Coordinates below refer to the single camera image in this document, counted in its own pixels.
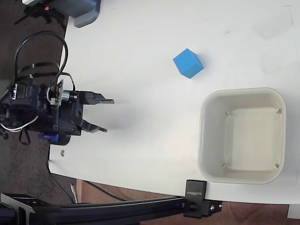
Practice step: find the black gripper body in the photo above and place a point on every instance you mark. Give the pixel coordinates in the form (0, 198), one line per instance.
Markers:
(68, 119)

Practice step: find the blue cube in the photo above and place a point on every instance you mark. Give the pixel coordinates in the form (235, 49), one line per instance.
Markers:
(188, 63)

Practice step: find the black six-joint robot arm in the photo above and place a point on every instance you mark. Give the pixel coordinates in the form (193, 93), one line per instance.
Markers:
(25, 93)

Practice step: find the white square plastic bin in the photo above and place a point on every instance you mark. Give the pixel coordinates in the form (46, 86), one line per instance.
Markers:
(242, 136)

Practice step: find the blue base clamp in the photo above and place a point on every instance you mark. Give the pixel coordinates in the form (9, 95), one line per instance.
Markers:
(48, 137)

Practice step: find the small metal nut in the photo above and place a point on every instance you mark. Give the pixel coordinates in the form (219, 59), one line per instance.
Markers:
(62, 152)

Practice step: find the gray device housing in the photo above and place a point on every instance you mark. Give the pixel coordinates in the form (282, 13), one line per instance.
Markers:
(84, 14)

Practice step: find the black stand with red light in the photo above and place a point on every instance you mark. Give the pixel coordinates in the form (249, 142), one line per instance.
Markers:
(38, 12)

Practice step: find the black table clamp with logo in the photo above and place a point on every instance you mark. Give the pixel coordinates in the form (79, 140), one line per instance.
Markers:
(195, 199)

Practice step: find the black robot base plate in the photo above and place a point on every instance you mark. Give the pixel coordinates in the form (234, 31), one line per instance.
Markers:
(64, 140)

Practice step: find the bare-board gripper camera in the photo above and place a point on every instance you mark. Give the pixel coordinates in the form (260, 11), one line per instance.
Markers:
(58, 93)

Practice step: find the black aluminium rail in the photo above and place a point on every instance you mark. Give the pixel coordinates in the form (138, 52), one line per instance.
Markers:
(105, 211)

